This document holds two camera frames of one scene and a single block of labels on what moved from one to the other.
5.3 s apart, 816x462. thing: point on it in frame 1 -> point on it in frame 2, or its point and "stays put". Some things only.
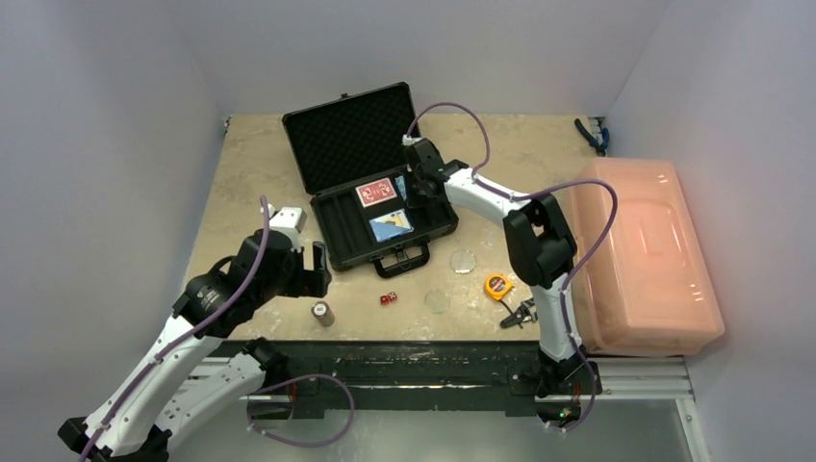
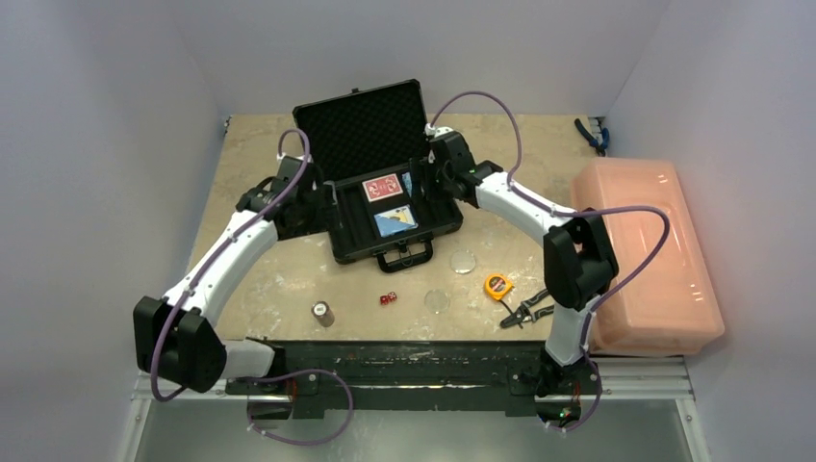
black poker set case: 346,159 stays put
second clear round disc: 437,301 stays put
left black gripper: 309,282 -> 325,219
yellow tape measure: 497,285 stays put
